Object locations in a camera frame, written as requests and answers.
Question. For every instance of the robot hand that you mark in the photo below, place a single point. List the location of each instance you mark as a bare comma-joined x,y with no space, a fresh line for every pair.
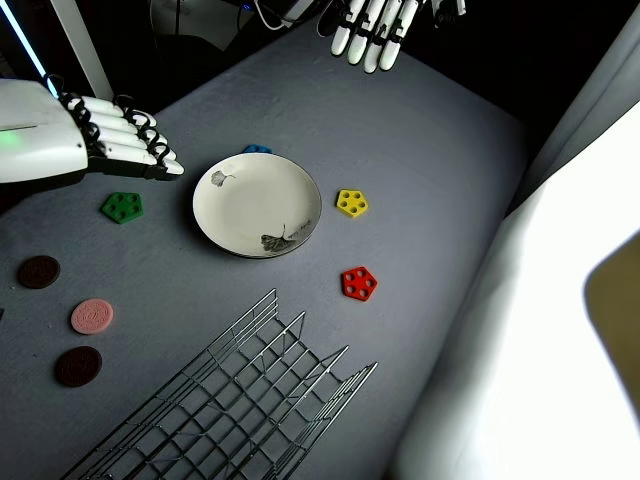
375,30
40,135

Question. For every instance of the white plate leaf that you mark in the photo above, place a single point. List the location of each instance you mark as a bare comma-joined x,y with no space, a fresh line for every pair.
255,205

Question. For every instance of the glowing light strip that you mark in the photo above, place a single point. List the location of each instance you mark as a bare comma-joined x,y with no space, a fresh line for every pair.
22,35

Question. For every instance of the green pentagon block with holes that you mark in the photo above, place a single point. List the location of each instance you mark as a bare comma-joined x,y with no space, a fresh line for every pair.
122,206

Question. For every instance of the dark brown round cookie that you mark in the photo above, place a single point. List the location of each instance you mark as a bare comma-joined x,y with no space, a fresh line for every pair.
39,272
78,366

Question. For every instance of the grey table cloth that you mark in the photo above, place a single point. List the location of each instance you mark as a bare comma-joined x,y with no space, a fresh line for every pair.
425,160

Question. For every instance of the white rounded machine housing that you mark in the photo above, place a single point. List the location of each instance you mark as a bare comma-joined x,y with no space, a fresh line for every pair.
210,25

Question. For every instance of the blue pentagon block with holes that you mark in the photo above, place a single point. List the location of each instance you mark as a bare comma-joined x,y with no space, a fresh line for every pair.
257,148

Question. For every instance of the yellow pentagon block with holes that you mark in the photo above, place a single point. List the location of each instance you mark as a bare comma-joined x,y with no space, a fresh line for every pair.
353,203

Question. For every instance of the pink round cookie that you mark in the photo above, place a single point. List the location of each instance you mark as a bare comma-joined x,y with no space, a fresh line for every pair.
92,316

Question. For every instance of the red pentagon block with holes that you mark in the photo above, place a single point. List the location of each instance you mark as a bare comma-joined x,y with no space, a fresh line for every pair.
359,283

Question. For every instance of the white backdrop curtain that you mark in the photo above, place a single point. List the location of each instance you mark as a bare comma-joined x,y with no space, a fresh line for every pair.
540,280

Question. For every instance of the olive rounded panel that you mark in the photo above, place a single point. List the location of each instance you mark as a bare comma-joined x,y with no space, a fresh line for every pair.
615,310

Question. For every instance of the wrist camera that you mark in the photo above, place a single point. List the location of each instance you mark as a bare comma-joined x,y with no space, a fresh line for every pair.
447,10

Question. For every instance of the white frame post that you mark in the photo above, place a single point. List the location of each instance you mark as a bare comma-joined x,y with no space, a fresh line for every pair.
82,45

